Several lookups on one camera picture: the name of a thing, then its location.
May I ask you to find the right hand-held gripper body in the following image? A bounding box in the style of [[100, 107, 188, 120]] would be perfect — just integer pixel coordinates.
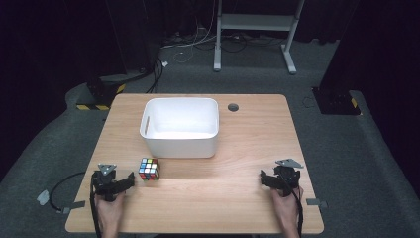
[[271, 158, 305, 198]]

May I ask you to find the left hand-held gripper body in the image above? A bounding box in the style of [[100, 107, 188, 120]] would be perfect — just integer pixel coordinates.
[[91, 163, 121, 203]]

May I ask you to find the multicoloured puzzle cube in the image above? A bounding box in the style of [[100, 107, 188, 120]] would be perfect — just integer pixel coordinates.
[[138, 157, 161, 181]]

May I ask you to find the white plastic bin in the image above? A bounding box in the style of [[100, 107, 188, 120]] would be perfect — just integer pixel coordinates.
[[139, 97, 220, 159]]

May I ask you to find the person's left hand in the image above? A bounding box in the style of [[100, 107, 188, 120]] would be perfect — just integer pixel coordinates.
[[95, 191, 127, 229]]

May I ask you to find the person's right hand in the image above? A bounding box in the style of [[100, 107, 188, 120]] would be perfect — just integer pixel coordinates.
[[270, 186, 305, 230]]

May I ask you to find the grey tape strip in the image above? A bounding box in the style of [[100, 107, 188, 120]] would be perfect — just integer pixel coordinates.
[[60, 199, 86, 215], [305, 197, 329, 209]]

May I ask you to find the small white plastic tag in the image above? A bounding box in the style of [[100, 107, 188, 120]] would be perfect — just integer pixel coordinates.
[[36, 189, 51, 206]]

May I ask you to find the black yellow striped stand base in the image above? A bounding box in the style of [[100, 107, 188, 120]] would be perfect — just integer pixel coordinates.
[[75, 73, 128, 112]]

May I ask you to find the black stand base yellow mark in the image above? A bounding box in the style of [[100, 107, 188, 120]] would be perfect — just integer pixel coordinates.
[[311, 86, 363, 116]]

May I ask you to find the white metal stand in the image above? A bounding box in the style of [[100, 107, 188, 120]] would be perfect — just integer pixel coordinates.
[[213, 0, 306, 75]]

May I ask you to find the left hand-held gripper black cable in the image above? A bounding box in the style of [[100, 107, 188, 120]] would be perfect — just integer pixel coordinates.
[[89, 172, 102, 238]]

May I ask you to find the hand-held gripper black cable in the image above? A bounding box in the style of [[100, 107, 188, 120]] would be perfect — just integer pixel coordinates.
[[89, 172, 102, 238], [280, 175, 305, 238]]

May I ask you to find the right hand-held gripper black cable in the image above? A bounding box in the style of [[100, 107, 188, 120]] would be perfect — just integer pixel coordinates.
[[280, 175, 305, 238]]

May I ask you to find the thin black floor cable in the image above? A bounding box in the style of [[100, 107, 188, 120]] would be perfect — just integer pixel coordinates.
[[49, 171, 86, 212]]

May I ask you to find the black floor cable bundle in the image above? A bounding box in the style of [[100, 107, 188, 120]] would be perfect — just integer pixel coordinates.
[[145, 57, 165, 94]]

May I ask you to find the tangle of black floor cables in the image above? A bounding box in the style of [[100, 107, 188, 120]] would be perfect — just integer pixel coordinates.
[[161, 30, 286, 54]]

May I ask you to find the white floor cable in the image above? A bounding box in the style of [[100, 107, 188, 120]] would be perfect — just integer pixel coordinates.
[[160, 13, 219, 64]]

